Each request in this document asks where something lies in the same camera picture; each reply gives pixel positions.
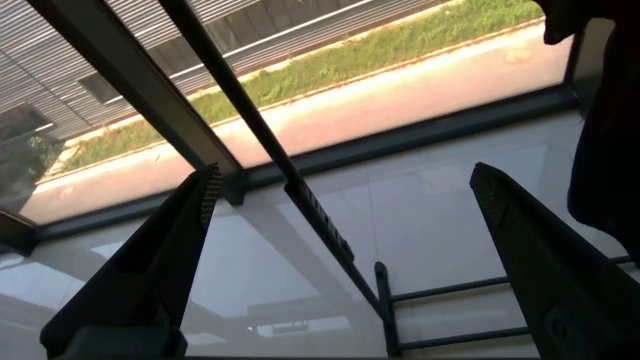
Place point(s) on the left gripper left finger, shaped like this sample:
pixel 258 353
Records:
pixel 165 290

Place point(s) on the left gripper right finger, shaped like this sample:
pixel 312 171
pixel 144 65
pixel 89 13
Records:
pixel 575 310

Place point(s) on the black garment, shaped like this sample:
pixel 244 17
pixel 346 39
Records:
pixel 610 150

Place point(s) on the black clothes rack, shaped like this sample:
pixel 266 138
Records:
pixel 320 215

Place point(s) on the window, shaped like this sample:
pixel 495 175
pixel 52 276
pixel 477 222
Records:
pixel 400 75

